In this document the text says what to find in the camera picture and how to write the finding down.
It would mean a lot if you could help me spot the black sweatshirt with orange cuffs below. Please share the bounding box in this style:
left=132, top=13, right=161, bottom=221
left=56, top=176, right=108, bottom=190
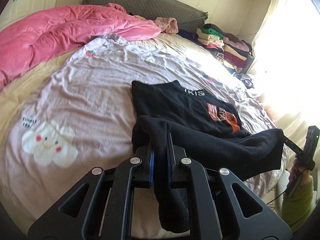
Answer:
left=131, top=81, right=283, bottom=233

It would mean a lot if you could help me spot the stack of folded clothes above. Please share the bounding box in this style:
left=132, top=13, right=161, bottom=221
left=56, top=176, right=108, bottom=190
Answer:
left=196, top=23, right=253, bottom=74

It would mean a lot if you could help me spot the person's hand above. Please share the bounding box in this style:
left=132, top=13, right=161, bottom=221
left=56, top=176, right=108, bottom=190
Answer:
left=288, top=158, right=311, bottom=188

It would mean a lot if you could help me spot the lilac patterned bed sheet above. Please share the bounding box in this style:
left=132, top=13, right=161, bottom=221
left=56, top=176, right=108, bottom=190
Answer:
left=1, top=34, right=274, bottom=232

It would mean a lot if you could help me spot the cream window curtain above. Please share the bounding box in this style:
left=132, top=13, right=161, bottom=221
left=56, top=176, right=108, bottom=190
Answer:
left=252, top=0, right=319, bottom=146

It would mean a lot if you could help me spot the dark navy garment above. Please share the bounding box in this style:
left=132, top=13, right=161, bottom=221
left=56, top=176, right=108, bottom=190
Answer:
left=177, top=29, right=199, bottom=44

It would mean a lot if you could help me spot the dark storage box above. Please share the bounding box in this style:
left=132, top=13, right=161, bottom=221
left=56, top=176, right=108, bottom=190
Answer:
left=240, top=55, right=255, bottom=74

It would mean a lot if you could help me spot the pink knitted garment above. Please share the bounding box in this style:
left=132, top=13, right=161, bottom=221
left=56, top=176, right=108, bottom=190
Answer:
left=154, top=17, right=178, bottom=35

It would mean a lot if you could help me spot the grey quilted headboard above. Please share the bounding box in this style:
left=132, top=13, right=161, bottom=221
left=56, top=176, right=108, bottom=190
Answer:
left=81, top=0, right=208, bottom=33

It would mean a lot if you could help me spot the cream yellow blanket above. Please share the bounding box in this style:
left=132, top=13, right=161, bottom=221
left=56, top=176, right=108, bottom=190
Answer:
left=1, top=50, right=94, bottom=143

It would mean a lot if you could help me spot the pink comforter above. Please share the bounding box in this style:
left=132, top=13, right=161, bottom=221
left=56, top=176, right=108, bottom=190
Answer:
left=1, top=3, right=161, bottom=88

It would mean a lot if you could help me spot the white wardrobe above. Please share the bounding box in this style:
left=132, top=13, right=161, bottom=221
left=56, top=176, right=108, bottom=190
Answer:
left=1, top=0, right=56, bottom=29

